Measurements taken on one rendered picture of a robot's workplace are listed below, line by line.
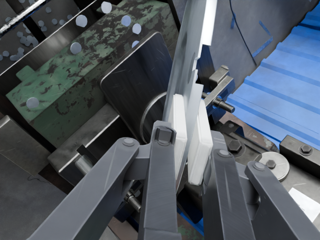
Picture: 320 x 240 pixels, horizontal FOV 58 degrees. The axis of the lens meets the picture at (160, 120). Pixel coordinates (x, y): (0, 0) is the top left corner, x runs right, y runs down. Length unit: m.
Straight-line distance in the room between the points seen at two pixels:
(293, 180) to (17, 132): 0.50
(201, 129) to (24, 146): 0.49
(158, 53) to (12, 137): 0.32
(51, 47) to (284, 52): 1.96
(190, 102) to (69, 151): 0.46
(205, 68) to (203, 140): 0.60
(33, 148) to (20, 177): 0.87
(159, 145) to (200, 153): 0.03
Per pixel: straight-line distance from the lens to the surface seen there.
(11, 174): 1.48
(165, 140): 0.15
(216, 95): 0.74
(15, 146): 0.62
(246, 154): 0.52
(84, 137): 0.63
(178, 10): 0.72
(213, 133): 0.19
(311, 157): 0.51
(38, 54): 0.93
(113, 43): 0.65
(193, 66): 0.20
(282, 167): 0.53
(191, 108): 0.19
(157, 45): 0.51
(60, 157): 0.63
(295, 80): 2.32
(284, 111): 2.14
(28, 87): 0.69
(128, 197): 0.67
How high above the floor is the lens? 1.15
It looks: 40 degrees down
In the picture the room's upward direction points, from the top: 123 degrees clockwise
